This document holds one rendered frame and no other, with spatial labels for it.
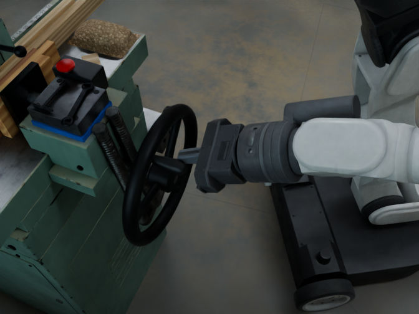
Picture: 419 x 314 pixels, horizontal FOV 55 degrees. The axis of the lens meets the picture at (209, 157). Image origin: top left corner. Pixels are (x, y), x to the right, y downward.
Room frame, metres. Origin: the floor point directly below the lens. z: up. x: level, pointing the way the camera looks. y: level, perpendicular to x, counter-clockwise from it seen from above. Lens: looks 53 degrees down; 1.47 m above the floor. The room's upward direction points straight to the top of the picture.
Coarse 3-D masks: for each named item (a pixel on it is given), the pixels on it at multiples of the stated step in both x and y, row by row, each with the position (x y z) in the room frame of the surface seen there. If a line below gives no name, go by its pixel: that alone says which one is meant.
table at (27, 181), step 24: (72, 48) 0.72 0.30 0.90; (144, 48) 0.76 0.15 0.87; (120, 72) 0.66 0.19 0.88; (0, 144) 0.45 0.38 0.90; (24, 144) 0.45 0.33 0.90; (0, 168) 0.40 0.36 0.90; (24, 168) 0.40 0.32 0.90; (48, 168) 0.41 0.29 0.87; (0, 192) 0.35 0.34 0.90; (24, 192) 0.36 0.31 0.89; (96, 192) 0.38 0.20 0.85; (0, 216) 0.31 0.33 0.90; (24, 216) 0.34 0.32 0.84; (0, 240) 0.28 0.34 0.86
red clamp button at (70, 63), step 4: (60, 60) 0.53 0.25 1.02; (64, 60) 0.53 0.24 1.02; (68, 60) 0.53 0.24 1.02; (72, 60) 0.53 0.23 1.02; (56, 64) 0.52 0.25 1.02; (60, 64) 0.52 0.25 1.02; (64, 64) 0.52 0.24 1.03; (68, 64) 0.52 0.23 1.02; (72, 64) 0.52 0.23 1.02; (60, 68) 0.51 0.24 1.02; (64, 68) 0.51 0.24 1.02; (68, 68) 0.51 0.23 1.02; (72, 68) 0.52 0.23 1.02
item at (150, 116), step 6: (144, 108) 0.80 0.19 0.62; (144, 114) 0.78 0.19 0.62; (150, 114) 0.78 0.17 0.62; (156, 114) 0.78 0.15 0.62; (150, 120) 0.76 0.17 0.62; (150, 126) 0.74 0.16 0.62; (168, 132) 0.75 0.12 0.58; (168, 138) 0.74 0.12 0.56; (162, 144) 0.71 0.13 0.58; (162, 150) 0.70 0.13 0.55
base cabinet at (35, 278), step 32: (64, 224) 0.39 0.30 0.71; (96, 224) 0.45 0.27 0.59; (0, 256) 0.36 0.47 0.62; (64, 256) 0.35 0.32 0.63; (96, 256) 0.41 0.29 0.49; (128, 256) 0.50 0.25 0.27; (0, 288) 0.46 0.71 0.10; (32, 288) 0.36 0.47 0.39; (64, 288) 0.31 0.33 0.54; (96, 288) 0.36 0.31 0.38; (128, 288) 0.45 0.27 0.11
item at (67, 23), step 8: (80, 0) 0.84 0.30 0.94; (88, 0) 0.85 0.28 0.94; (96, 0) 0.87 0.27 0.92; (104, 0) 0.90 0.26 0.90; (72, 8) 0.81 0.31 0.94; (80, 8) 0.82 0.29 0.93; (88, 8) 0.84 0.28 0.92; (96, 8) 0.87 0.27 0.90; (64, 16) 0.78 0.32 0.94; (72, 16) 0.79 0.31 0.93; (80, 16) 0.81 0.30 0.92; (88, 16) 0.83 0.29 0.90; (56, 24) 0.75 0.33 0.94; (64, 24) 0.76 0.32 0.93; (72, 24) 0.78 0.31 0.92; (80, 24) 0.80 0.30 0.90; (48, 32) 0.72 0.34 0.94; (56, 32) 0.73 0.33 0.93; (64, 32) 0.75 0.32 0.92; (72, 32) 0.77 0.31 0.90; (40, 40) 0.69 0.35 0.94; (56, 40) 0.72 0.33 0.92; (64, 40) 0.74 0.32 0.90; (32, 48) 0.67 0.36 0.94
